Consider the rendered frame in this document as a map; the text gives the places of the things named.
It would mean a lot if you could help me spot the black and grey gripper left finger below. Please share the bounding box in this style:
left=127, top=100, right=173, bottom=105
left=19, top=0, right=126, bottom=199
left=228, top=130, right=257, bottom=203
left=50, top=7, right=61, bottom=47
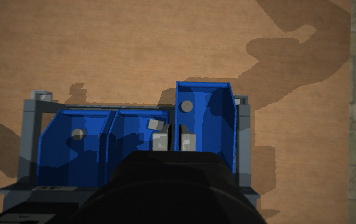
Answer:
left=152, top=124, right=172, bottom=151

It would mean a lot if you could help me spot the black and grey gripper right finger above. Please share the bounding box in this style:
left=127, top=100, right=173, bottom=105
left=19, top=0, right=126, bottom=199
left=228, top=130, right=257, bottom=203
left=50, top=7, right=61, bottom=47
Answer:
left=179, top=124, right=196, bottom=152

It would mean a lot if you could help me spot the blue bin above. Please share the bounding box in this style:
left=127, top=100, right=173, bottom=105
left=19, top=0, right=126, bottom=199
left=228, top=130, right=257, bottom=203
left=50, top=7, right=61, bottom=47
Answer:
left=174, top=81, right=237, bottom=175
left=36, top=109, right=116, bottom=187
left=104, top=109, right=169, bottom=185

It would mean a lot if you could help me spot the grey metal block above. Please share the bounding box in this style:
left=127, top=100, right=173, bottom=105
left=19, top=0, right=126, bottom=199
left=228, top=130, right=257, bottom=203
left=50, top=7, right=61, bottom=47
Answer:
left=148, top=119, right=165, bottom=131

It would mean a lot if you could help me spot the grey round disc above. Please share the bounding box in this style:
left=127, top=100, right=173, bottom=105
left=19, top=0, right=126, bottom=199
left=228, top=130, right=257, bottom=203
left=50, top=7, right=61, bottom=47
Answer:
left=72, top=129, right=86, bottom=140
left=181, top=100, right=193, bottom=112

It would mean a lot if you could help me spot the grey metal shelf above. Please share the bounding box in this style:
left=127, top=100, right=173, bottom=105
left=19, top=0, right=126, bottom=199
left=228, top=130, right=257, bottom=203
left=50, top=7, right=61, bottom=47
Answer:
left=0, top=90, right=260, bottom=212

